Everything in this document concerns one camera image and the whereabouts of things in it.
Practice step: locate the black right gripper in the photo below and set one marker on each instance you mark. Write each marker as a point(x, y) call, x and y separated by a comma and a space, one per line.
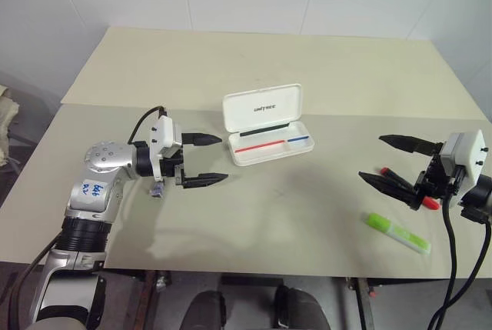
point(436, 184)

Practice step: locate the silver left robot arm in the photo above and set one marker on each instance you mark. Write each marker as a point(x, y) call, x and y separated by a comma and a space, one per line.
point(104, 157)

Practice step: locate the red pen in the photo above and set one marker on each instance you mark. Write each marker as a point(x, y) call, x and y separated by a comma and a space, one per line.
point(261, 145)

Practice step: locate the black pen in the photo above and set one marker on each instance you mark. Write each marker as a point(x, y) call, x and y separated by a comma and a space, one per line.
point(265, 129)

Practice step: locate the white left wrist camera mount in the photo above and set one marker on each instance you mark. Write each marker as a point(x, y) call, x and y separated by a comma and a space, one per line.
point(163, 132)

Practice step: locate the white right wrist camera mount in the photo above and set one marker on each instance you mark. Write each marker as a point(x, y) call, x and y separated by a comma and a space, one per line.
point(469, 153)

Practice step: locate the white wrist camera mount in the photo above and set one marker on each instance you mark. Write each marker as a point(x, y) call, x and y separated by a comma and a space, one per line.
point(469, 153)
point(163, 132)

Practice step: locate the dark rounded shape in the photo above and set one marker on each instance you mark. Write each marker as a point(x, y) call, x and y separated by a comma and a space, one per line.
point(203, 310)
point(300, 308)

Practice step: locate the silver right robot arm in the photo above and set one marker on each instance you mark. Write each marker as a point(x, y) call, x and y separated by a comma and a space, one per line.
point(483, 191)

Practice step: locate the green highlighter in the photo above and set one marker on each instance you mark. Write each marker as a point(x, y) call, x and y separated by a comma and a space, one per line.
point(399, 234)

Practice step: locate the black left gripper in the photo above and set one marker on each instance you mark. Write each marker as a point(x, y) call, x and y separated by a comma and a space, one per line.
point(171, 168)

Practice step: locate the beige cloth bundle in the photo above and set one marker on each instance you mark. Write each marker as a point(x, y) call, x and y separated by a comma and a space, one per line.
point(7, 111)

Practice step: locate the black marker with red caps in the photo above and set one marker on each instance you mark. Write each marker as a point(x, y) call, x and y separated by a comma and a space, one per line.
point(385, 170)

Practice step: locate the blue pen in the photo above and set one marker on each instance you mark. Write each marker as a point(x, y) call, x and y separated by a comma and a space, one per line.
point(298, 139)

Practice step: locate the white plastic pencil case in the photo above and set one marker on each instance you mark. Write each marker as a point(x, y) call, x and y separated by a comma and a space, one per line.
point(261, 108)

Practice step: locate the metal table frame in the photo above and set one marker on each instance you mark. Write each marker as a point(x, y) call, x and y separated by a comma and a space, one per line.
point(269, 279)

